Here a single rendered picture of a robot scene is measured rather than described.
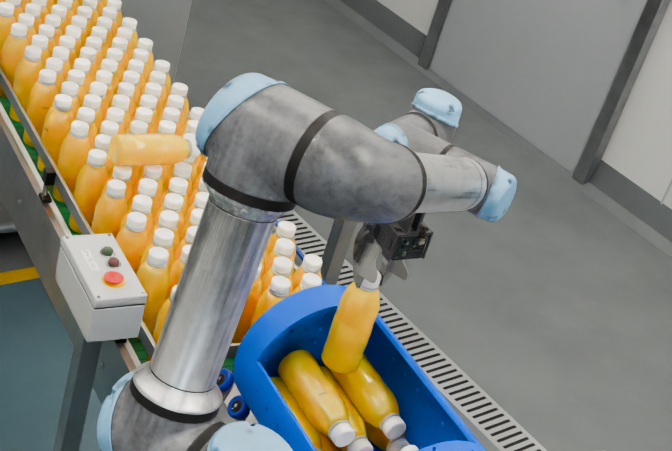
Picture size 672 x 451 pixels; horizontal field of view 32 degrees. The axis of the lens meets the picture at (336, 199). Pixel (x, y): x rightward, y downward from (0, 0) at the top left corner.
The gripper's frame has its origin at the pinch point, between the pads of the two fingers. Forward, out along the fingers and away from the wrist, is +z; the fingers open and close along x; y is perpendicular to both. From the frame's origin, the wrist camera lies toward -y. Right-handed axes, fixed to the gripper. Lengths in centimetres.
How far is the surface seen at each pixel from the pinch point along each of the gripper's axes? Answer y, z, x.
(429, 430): 13.2, 24.8, 13.2
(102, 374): -42, 53, -23
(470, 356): -112, 132, 153
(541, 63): -262, 91, 284
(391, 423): 13.3, 21.4, 3.9
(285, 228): -47, 24, 14
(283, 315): -7.3, 12.7, -9.3
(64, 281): -43, 30, -34
